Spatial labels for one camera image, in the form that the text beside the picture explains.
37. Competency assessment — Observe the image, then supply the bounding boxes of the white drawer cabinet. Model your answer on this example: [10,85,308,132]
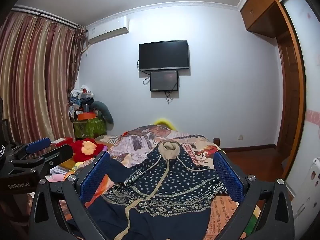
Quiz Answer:
[286,157,319,239]

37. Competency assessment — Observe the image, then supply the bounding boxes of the wooden wardrobe with door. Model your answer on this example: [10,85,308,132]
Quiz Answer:
[238,0,306,178]

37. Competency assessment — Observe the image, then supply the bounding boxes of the red plush toy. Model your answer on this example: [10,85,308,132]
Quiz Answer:
[71,138,104,163]

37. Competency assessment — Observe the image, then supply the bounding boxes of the newspaper print bed blanket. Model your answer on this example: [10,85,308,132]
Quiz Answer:
[49,124,262,240]

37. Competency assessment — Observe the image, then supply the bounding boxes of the black wall television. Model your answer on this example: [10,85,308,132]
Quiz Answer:
[138,40,190,72]

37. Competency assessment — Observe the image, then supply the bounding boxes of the small black wall monitor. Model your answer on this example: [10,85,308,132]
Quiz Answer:
[150,70,179,92]

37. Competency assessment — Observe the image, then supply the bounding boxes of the green storage box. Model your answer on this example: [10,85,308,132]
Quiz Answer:
[73,118,106,139]

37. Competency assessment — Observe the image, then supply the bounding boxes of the navy patterned hooded sweater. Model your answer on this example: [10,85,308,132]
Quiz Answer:
[88,141,227,239]

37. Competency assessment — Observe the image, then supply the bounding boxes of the yellow plush pillow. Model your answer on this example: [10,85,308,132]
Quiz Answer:
[154,118,176,131]

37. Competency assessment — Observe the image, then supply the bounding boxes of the orange box on pile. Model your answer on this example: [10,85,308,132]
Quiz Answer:
[77,112,97,121]

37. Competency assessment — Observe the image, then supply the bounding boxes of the white air conditioner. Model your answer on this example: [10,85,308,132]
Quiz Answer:
[88,16,129,44]

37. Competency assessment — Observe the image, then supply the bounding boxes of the grey plush toy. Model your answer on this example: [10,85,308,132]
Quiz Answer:
[90,101,114,124]

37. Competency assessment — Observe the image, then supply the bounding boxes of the striped red gold curtain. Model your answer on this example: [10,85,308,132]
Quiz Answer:
[1,11,86,143]

